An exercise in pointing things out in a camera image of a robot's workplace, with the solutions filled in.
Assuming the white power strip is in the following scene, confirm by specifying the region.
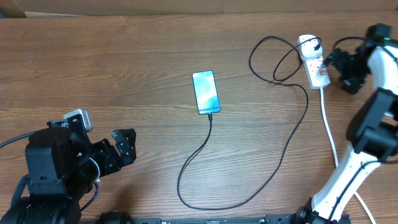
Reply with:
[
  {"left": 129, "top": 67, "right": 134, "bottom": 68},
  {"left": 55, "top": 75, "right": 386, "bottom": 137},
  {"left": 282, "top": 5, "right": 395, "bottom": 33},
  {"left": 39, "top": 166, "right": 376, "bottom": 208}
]
[{"left": 303, "top": 56, "right": 330, "bottom": 90}]

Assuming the white wall charger plug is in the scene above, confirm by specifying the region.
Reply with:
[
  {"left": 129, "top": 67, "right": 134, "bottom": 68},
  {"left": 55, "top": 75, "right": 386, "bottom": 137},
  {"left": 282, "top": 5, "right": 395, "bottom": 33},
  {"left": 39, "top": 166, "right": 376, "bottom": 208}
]
[{"left": 297, "top": 34, "right": 323, "bottom": 61}]

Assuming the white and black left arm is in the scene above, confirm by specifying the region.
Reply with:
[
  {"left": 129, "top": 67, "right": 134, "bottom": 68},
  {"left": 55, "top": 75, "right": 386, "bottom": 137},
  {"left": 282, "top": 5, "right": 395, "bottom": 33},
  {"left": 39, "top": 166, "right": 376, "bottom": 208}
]
[{"left": 1, "top": 116, "right": 136, "bottom": 223}]

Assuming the brown cardboard backdrop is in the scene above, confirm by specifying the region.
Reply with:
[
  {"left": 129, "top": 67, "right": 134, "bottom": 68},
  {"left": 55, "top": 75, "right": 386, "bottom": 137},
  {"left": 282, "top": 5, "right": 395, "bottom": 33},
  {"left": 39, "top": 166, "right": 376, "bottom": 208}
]
[{"left": 1, "top": 0, "right": 397, "bottom": 17}]

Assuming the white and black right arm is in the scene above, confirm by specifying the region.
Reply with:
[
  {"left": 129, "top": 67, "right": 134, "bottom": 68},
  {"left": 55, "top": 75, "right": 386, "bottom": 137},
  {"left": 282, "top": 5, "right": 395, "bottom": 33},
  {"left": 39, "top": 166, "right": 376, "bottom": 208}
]
[{"left": 281, "top": 24, "right": 397, "bottom": 223}]

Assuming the white power strip cord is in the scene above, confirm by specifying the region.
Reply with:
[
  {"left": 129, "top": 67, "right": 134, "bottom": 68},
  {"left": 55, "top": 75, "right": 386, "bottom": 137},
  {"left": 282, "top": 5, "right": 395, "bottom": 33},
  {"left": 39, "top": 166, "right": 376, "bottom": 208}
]
[{"left": 319, "top": 86, "right": 377, "bottom": 224}]

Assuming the Samsung Galaxy smartphone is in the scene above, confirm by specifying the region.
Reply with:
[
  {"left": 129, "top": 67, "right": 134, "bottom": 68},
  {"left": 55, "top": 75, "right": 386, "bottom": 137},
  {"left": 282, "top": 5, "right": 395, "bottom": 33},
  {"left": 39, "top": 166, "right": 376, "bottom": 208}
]
[{"left": 192, "top": 70, "right": 221, "bottom": 115}]

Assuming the black USB charging cable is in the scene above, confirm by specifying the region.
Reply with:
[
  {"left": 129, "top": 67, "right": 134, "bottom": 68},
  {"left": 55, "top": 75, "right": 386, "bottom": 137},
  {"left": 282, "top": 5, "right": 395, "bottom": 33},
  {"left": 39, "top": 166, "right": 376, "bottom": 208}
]
[{"left": 177, "top": 35, "right": 323, "bottom": 211}]

